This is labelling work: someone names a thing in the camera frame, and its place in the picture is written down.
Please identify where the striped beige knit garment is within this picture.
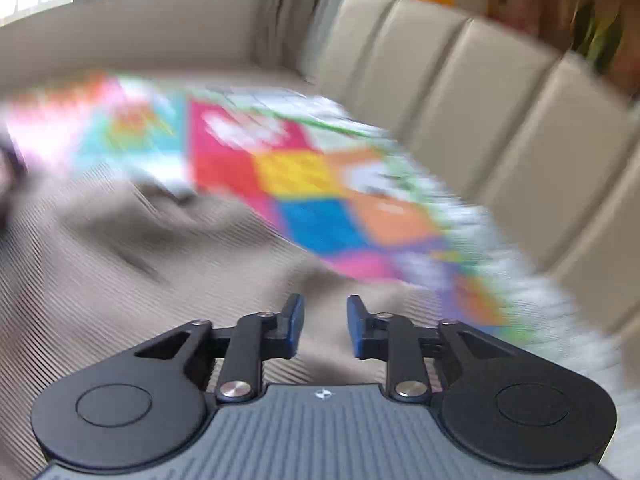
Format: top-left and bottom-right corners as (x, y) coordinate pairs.
(1, 176), (440, 479)

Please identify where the colourful patchwork cartoon blanket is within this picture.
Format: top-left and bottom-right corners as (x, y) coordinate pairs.
(1, 72), (526, 344)

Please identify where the beige padded headboard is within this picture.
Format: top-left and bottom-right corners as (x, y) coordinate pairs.
(306, 0), (639, 336)

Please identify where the beige window curtain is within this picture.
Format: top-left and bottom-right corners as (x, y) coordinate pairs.
(254, 0), (342, 80)

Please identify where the pink plush toy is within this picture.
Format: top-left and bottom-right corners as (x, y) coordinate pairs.
(489, 0), (542, 38)

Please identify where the green leafy potted plant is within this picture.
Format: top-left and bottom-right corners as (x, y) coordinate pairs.
(570, 0), (625, 75)

